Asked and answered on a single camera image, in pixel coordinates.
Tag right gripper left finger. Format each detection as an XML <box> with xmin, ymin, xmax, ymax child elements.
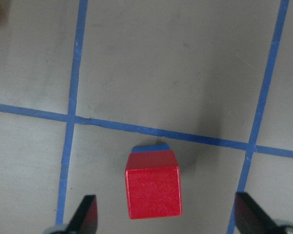
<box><xmin>64</xmin><ymin>195</ymin><xmax>98</xmax><ymax>234</ymax></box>

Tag red wooden block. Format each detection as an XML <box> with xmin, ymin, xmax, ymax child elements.
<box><xmin>125</xmin><ymin>150</ymin><xmax>182</xmax><ymax>219</ymax></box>

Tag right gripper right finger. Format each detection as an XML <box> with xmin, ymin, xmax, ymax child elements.
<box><xmin>234</xmin><ymin>192</ymin><xmax>278</xmax><ymax>234</ymax></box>

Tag blue wooden block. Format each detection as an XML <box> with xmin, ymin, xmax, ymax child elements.
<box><xmin>131</xmin><ymin>144</ymin><xmax>170</xmax><ymax>153</ymax></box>

